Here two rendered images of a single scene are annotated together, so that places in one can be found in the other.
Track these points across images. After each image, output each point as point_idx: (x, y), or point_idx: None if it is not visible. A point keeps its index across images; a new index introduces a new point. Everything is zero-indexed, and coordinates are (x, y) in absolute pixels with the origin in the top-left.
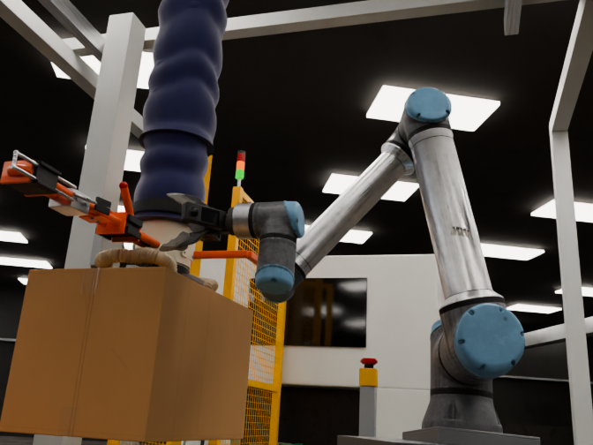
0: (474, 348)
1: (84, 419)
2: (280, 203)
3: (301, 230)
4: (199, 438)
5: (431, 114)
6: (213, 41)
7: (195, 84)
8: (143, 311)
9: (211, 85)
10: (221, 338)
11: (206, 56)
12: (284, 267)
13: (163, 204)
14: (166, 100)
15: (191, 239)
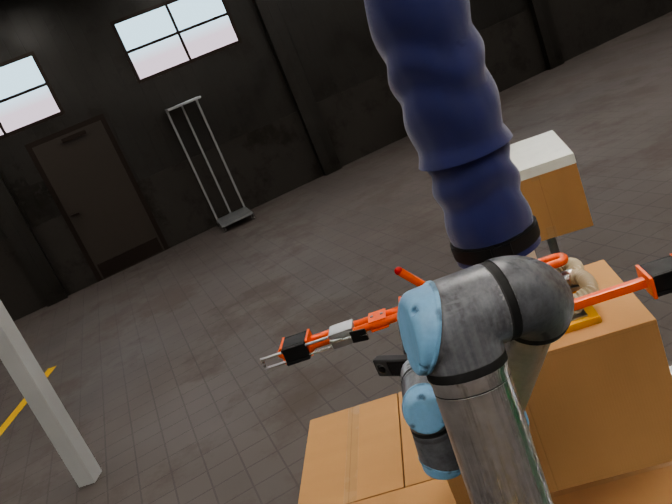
0: None
1: None
2: (404, 394)
3: (430, 427)
4: (565, 487)
5: (411, 362)
6: (403, 19)
7: (413, 101)
8: None
9: (434, 81)
10: (567, 392)
11: (408, 48)
12: (426, 467)
13: (456, 256)
14: (406, 131)
15: None
